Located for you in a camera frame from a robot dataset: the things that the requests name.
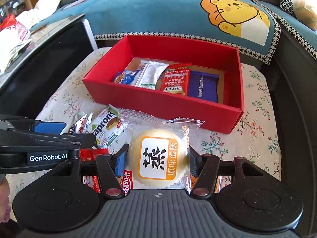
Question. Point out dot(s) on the blue houndstooth-edged sofa cover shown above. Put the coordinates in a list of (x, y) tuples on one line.
[(297, 27)]

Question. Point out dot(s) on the plain white plastic bag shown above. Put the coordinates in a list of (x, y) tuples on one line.
[(305, 7)]

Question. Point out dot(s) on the white silver snack packet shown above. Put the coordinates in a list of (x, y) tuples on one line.
[(151, 74)]

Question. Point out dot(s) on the red snack bag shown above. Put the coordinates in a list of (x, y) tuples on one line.
[(89, 153)]

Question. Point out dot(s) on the blue wafer biscuit packet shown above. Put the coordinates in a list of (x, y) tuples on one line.
[(203, 86)]

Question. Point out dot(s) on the black glossy cabinet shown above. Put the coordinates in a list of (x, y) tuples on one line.
[(49, 67)]

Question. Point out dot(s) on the green white wafer packet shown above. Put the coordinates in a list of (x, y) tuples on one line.
[(106, 129)]

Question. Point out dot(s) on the blue cartoon snack packet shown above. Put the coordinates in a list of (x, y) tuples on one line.
[(123, 77)]

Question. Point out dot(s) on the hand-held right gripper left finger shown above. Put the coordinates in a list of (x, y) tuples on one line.
[(121, 161)]

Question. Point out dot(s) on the floral tablecloth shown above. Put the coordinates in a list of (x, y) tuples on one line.
[(247, 141)]

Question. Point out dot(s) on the red cardboard box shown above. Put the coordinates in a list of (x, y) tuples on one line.
[(161, 109)]

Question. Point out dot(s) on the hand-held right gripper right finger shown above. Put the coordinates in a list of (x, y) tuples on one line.
[(194, 162)]

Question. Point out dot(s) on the red green-edged snack packet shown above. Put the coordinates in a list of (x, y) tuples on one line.
[(174, 81)]

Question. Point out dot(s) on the small white red candy packet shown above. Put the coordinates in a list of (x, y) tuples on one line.
[(79, 126)]

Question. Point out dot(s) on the blue lion print sofa cover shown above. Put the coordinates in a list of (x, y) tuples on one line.
[(148, 12)]

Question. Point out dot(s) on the cream blanket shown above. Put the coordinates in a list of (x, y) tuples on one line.
[(47, 0)]

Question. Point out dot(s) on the round steamed cake packet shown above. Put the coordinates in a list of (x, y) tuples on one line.
[(158, 158)]

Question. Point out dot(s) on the white red plastic bag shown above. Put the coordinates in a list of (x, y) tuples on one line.
[(17, 32)]

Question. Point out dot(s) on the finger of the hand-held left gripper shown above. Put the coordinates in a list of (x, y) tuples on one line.
[(49, 127), (81, 140)]

